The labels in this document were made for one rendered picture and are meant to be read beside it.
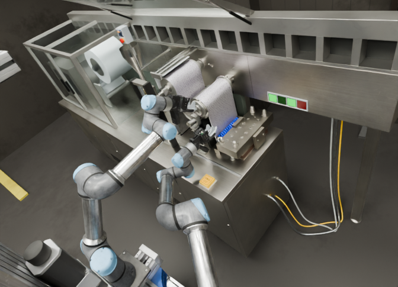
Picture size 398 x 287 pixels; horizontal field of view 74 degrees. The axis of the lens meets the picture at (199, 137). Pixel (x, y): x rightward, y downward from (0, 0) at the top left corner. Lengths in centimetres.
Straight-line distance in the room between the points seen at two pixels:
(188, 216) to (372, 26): 106
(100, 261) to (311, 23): 144
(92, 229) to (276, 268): 141
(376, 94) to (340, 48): 26
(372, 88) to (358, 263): 137
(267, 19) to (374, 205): 178
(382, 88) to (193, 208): 95
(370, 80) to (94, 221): 140
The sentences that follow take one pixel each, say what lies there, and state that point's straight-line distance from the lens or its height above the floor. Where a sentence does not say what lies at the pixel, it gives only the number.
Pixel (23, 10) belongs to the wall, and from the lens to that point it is 522.
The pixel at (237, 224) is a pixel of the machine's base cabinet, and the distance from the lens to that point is 182.
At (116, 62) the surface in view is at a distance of 234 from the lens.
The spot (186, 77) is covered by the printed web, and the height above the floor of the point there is 136.
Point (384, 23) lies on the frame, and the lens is 125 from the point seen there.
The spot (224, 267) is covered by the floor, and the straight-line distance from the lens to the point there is 235.
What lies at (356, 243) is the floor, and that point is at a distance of 242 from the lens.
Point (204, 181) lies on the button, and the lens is 162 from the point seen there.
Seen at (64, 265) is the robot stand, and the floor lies 148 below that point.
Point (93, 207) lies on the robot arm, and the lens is 139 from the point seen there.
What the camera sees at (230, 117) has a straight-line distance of 176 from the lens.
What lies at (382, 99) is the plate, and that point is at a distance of 140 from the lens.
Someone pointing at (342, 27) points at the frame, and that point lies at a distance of 130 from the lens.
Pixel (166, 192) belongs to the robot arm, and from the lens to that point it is 142.
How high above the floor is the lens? 215
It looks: 40 degrees down
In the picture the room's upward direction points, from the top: 21 degrees counter-clockwise
